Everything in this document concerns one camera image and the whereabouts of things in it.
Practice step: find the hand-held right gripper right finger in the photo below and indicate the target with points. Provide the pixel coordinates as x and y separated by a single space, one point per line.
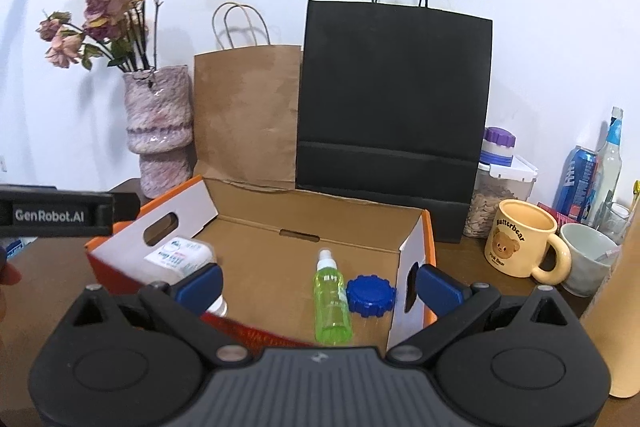
440 289

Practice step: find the person's left hand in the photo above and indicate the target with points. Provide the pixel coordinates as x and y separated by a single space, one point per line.
9 276

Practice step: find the yellow thermos jug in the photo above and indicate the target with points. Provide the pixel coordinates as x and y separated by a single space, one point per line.
617 322

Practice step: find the clear glass soda bottle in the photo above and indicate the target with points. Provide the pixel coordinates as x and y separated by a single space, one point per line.
610 162

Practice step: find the clear food container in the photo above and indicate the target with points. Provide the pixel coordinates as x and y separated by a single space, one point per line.
482 212

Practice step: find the clear cotton swab box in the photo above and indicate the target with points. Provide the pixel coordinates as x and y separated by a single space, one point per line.
172 259

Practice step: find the blue and white boxes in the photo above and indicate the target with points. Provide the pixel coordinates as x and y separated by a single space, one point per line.
15 248

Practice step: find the purple lid jar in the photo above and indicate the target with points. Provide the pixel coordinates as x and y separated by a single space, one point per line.
497 147

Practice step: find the small clear glass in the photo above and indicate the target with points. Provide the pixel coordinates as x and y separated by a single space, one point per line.
615 219

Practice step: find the red cardboard box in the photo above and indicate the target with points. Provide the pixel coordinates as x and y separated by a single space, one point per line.
270 267

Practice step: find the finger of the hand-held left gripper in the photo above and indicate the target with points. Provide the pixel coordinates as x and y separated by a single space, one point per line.
125 207

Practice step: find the pink small box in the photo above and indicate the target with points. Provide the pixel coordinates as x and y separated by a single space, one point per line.
555 214

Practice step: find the brown paper bag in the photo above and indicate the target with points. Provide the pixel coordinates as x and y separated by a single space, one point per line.
245 117

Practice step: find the blue ridged bottle cap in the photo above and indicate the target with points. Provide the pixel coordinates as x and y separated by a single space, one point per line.
371 296

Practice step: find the black paper bag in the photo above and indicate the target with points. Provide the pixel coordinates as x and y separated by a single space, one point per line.
395 107

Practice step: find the white ceramic cup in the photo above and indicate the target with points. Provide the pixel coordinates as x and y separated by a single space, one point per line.
587 262

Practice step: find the yellow bear mug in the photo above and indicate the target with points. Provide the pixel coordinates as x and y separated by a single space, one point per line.
517 242

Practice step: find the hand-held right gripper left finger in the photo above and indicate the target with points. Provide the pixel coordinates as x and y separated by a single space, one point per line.
200 287

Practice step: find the pink mottled vase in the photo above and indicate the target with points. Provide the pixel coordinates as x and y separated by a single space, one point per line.
157 127

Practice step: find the blue drink can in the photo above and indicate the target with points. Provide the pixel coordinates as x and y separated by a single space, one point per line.
575 187

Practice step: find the green spray bottle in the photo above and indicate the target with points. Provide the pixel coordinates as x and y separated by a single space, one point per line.
331 302

